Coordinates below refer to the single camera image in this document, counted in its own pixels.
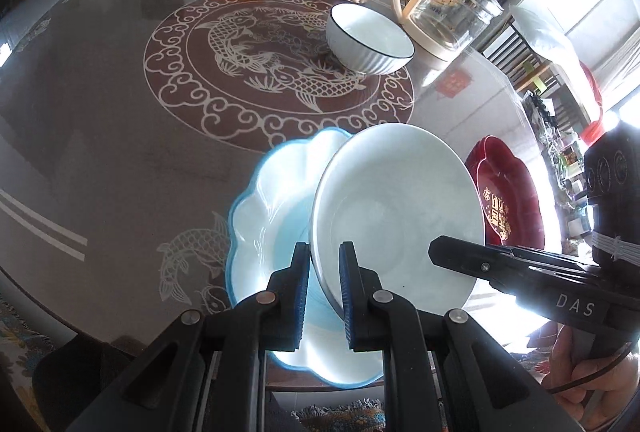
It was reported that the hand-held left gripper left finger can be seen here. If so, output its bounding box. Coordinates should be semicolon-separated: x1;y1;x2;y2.
65;242;311;432

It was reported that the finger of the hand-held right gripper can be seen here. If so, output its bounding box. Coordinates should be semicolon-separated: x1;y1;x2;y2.
428;235;609;329

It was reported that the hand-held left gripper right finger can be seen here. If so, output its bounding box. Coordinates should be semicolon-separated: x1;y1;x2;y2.
338;241;576;432

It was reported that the white blue scalloped plate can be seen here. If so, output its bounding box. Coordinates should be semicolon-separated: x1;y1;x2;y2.
225;128;386;388

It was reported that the white bowl blue pattern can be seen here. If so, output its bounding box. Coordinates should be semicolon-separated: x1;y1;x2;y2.
310;123;486;315

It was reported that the large red flower-shaped plate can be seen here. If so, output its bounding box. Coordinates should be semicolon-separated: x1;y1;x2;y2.
464;136;546;247

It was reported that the white ribbed bowl black rim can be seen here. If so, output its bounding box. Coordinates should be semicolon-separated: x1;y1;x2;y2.
326;3;416;76

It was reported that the person's right hand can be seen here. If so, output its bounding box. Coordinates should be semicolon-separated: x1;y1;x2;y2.
541;326;640;414

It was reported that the cluster of bottles and jars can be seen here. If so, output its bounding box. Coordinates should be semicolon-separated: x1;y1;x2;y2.
550;132;593;243

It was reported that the clear tray of dark items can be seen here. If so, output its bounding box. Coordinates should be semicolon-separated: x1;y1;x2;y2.
522;92;566;147

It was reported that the fringed floor rug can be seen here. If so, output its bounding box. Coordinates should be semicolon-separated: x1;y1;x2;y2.
292;399;388;432

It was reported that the dark wooden slatted rack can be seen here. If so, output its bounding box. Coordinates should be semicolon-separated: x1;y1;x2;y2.
482;16;576;113

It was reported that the white pillow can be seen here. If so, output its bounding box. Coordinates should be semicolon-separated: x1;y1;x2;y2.
510;4;586;72

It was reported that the floral patterned cloth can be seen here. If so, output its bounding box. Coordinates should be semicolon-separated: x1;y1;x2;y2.
0;297;56;432

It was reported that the glass kettle cream handle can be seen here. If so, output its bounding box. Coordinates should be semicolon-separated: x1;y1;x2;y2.
389;0;505;70

